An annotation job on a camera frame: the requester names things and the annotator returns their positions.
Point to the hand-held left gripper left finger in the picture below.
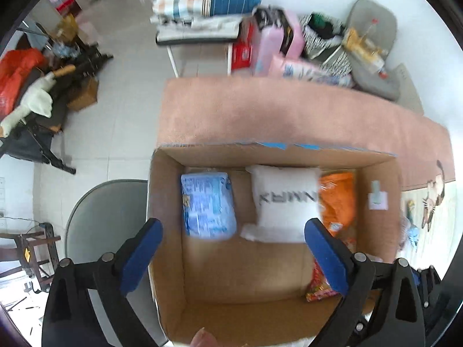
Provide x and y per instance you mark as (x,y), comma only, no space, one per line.
(141,256)

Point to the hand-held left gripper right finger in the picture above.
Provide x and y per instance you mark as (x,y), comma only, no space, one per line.
(325,256)

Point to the red snack packet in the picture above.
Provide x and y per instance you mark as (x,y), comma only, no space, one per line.
(318,287)

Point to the orange snack packet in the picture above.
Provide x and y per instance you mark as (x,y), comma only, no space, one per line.
(338,202)

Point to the white snack packet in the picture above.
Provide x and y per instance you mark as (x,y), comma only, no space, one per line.
(285,202)

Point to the light blue snack packet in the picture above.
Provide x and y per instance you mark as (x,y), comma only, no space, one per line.
(208,204)

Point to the person's left hand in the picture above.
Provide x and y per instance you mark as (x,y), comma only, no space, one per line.
(203,339)

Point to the grey round chair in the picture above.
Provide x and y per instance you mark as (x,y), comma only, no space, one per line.
(94,217)

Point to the dark wooden stool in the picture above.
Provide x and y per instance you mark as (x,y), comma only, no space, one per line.
(34,256)

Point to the cartoon printed blanket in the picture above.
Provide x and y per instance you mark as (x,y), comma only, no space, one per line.
(430,202)

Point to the pink blanket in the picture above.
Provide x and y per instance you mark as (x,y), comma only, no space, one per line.
(275,112)

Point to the black metal rack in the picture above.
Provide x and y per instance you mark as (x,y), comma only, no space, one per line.
(39,141)

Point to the small brown cardboard box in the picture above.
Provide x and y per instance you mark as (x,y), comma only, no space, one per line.
(83,95)

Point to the pink printed packet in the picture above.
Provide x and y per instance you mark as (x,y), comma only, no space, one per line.
(307,70)

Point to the white cloth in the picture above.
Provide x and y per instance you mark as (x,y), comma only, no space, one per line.
(36,97)

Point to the black white striped bag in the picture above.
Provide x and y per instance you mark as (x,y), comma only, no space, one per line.
(325,48)

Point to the yellow snack bag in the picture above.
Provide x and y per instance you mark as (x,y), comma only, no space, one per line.
(361,47)

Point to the red box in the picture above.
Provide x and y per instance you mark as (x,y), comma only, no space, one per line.
(241,55)

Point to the orange red plastic bag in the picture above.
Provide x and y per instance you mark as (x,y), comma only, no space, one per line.
(16,72)

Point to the white folding table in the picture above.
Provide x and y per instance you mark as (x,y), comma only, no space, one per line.
(195,34)

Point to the grey cushioned chair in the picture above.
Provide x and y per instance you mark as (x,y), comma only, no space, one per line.
(376,14)

